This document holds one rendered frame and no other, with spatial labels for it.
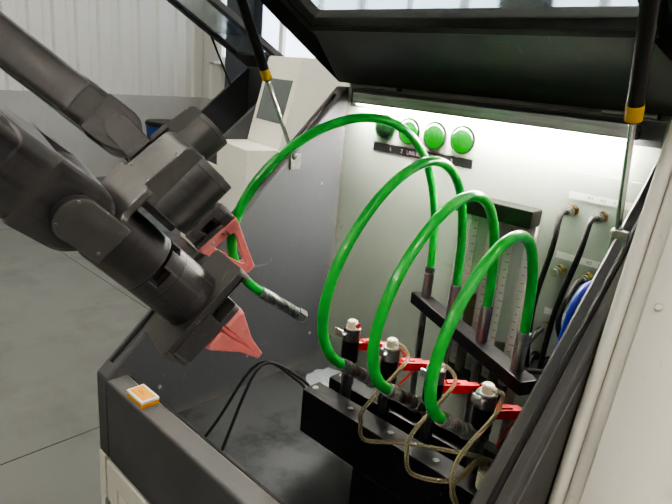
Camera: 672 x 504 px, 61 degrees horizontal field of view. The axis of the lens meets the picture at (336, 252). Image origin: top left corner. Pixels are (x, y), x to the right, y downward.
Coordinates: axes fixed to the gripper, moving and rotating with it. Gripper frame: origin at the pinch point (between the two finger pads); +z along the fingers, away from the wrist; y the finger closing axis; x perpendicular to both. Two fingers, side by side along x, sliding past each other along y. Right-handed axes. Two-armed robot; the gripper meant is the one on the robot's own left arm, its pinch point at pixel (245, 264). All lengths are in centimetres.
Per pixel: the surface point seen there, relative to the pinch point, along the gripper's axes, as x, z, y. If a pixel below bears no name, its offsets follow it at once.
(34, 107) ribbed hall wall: 53, -171, 633
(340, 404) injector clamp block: 4.4, 26.7, 0.1
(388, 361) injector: -5.3, 24.0, -6.2
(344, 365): -0.2, 16.9, -11.8
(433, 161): -28.2, 5.5, -9.8
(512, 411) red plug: -12.0, 34.9, -19.7
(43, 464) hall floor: 106, 30, 140
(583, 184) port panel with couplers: -46, 26, -7
